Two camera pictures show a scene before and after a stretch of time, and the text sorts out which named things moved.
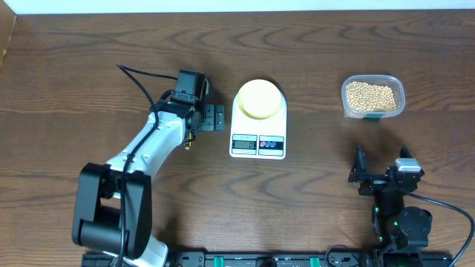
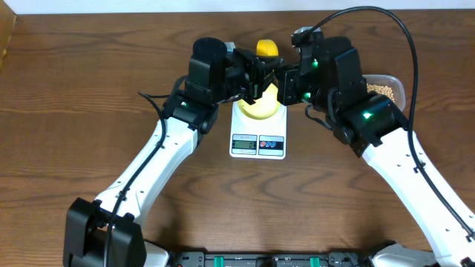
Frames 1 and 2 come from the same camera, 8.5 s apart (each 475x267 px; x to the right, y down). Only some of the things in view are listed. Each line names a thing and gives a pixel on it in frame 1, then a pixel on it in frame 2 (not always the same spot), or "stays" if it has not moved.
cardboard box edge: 7,21 stays
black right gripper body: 373,184 -> 298,88
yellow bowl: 259,99 stays
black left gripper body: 207,120 -> 243,80
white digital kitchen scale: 257,139 stays
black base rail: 225,259 stays
